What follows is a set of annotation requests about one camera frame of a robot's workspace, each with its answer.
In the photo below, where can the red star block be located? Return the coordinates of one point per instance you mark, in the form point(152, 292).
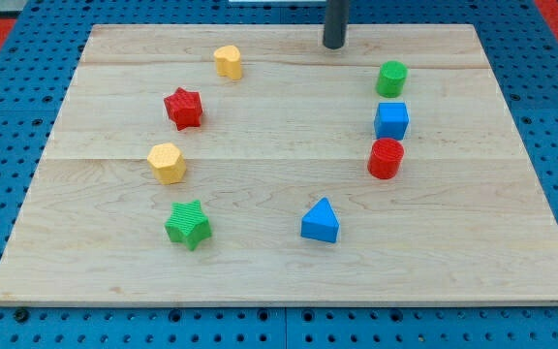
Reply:
point(184, 108)

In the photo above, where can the blue cube block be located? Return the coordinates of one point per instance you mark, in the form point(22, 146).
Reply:
point(391, 120)

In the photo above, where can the red cylinder block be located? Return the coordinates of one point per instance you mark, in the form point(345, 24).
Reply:
point(385, 158)

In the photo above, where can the yellow hexagon block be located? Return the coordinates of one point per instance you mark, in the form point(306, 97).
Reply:
point(167, 163)

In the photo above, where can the yellow heart block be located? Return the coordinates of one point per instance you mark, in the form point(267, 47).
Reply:
point(228, 62)

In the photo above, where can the light wooden board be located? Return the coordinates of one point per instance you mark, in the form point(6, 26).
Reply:
point(463, 223)

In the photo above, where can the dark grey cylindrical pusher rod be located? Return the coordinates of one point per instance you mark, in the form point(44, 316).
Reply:
point(336, 23)

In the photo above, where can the green star block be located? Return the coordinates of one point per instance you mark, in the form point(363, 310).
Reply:
point(188, 224)

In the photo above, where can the blue triangle block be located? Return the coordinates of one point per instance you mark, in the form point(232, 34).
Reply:
point(320, 222)

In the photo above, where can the green cylinder block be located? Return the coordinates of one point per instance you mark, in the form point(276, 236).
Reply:
point(391, 79)

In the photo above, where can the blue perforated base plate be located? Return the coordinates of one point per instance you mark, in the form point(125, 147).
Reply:
point(37, 63)

